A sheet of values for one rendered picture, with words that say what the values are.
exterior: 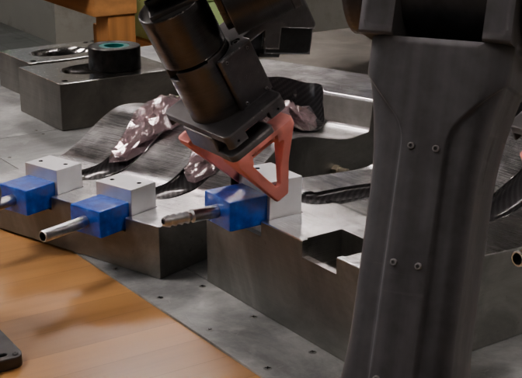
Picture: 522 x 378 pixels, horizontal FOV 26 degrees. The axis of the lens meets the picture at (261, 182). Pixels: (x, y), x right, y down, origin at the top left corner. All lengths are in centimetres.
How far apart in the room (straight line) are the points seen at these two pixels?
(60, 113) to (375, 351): 122
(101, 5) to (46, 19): 363
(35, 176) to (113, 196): 12
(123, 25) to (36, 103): 153
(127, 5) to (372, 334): 280
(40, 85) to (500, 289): 93
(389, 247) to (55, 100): 123
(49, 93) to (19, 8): 555
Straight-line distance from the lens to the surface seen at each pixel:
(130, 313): 105
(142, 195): 114
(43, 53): 198
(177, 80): 95
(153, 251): 112
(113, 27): 325
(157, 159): 128
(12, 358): 96
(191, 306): 106
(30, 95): 176
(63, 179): 121
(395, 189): 48
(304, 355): 97
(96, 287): 112
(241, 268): 105
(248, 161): 95
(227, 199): 99
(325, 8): 683
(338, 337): 95
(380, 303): 49
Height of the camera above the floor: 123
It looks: 18 degrees down
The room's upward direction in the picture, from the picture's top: straight up
